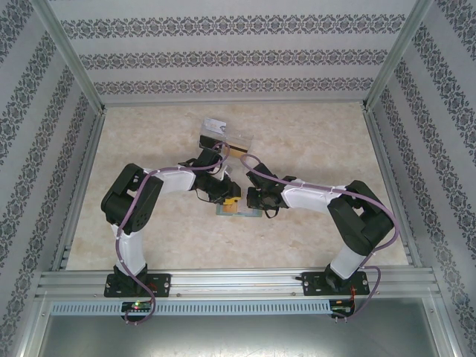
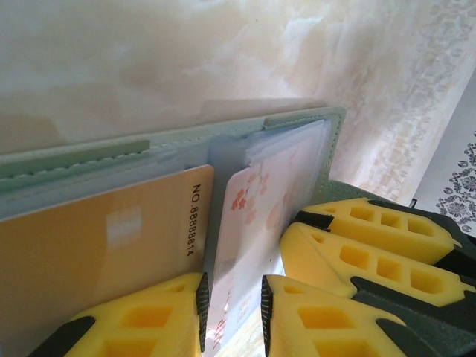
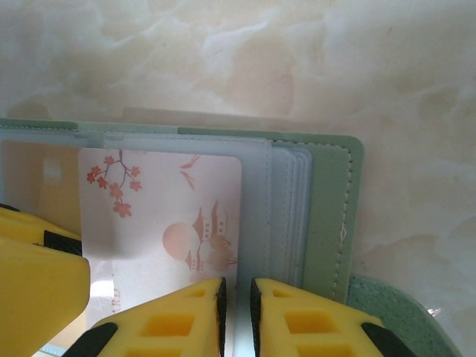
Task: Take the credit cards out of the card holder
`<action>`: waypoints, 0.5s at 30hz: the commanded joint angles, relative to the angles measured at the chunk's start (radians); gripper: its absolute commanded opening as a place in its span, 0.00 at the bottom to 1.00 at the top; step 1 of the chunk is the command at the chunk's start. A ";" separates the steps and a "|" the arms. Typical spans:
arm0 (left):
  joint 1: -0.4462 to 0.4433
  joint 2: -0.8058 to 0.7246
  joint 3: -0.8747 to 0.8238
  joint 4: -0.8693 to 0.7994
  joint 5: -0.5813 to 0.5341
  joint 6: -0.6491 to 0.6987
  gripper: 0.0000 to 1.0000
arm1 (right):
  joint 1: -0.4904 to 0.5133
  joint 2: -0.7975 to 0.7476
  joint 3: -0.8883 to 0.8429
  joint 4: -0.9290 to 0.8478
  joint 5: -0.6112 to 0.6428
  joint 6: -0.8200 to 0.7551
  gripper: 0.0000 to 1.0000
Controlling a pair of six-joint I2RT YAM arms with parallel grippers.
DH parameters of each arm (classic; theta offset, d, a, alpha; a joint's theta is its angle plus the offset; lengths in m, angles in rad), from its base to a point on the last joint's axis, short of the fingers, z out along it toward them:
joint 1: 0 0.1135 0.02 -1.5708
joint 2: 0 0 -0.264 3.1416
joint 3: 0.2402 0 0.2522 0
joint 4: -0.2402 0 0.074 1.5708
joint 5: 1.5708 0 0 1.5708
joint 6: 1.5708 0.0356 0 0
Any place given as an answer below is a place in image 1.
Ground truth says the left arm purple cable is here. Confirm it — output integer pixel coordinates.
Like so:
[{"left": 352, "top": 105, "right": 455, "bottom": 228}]
[{"left": 115, "top": 141, "right": 230, "bottom": 327}]

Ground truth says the slotted grey cable duct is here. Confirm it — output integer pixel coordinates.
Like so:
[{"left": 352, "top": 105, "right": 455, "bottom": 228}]
[{"left": 50, "top": 300, "right": 332, "bottom": 315}]

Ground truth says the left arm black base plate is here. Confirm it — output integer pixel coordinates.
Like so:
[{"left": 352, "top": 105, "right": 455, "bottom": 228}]
[{"left": 103, "top": 273, "right": 173, "bottom": 298}]

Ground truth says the aluminium frame post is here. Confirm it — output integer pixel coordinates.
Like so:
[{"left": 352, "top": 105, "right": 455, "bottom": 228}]
[
  {"left": 29, "top": 0, "right": 107, "bottom": 115},
  {"left": 362, "top": 0, "right": 436, "bottom": 112}
]

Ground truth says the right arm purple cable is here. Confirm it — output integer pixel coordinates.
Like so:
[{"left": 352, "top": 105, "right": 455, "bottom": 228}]
[{"left": 239, "top": 154, "right": 399, "bottom": 321}]

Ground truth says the metal sheet panel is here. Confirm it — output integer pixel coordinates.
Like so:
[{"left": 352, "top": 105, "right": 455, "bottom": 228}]
[{"left": 22, "top": 297, "right": 458, "bottom": 357}]

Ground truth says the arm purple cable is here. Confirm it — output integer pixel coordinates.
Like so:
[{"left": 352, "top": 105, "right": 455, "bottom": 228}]
[
  {"left": 239, "top": 154, "right": 399, "bottom": 321},
  {"left": 115, "top": 141, "right": 230, "bottom": 327}
]

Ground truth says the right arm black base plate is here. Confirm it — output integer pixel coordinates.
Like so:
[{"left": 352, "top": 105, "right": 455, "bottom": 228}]
[{"left": 301, "top": 271, "right": 371, "bottom": 298}]

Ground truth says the aluminium side rail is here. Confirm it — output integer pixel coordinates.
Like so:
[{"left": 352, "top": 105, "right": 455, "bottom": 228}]
[
  {"left": 50, "top": 109, "right": 107, "bottom": 271},
  {"left": 362, "top": 107, "right": 423, "bottom": 267}
]

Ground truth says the aluminium mounting rail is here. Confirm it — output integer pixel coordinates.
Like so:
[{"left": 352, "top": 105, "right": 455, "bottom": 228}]
[{"left": 35, "top": 267, "right": 442, "bottom": 298}]

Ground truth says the clear acrylic card stand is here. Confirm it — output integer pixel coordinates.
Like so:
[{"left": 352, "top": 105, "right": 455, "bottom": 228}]
[{"left": 196, "top": 117, "right": 254, "bottom": 157}]

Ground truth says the green card holder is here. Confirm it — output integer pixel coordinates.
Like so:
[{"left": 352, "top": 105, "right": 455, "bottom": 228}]
[{"left": 215, "top": 203, "right": 264, "bottom": 220}]

